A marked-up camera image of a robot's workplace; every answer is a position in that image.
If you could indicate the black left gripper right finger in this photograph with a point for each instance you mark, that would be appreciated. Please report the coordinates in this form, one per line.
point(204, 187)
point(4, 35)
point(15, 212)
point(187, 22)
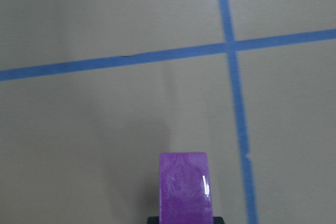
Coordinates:
point(218, 220)

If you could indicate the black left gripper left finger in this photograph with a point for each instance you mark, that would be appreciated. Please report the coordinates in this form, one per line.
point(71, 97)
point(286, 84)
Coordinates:
point(153, 220)

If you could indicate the purple trapezoid block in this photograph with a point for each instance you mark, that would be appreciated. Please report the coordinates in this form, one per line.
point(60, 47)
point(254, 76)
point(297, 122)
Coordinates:
point(184, 188)

